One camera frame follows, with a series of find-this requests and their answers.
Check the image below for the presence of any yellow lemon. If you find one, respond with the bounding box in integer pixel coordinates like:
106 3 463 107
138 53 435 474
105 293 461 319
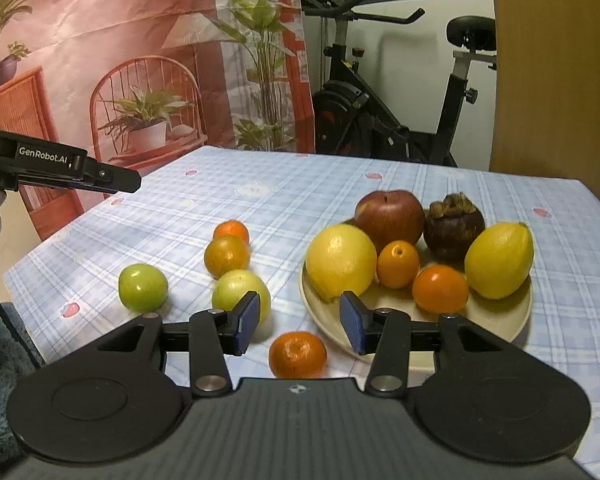
304 223 377 304
464 222 534 300

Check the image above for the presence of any yellow green round fruit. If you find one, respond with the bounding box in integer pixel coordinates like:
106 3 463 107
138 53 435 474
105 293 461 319
211 270 271 324

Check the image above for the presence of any wooden door panel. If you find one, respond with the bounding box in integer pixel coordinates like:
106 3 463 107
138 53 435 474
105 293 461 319
490 0 600 200

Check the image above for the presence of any red apple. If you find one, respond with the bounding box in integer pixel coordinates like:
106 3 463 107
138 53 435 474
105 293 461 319
353 190 425 254

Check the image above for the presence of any black exercise bike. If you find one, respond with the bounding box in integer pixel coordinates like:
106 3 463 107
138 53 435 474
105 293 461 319
299 0 499 167

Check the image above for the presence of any small orange tangerine far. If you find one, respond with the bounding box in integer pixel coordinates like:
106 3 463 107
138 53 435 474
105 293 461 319
213 220 250 244

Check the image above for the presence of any brownish green orange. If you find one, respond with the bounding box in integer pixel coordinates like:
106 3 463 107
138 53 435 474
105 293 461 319
204 235 250 278

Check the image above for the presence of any blue plaid tablecloth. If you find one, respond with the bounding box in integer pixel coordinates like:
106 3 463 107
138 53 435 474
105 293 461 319
4 146 600 478

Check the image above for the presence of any printed backdrop cloth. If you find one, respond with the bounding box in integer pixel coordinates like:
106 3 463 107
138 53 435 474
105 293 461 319
0 0 316 241

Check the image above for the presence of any orange tangerine front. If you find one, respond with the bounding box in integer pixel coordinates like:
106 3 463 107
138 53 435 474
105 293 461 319
412 264 469 314

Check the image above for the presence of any dark purple mangosteen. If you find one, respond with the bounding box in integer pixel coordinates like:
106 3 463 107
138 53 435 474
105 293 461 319
424 192 486 262

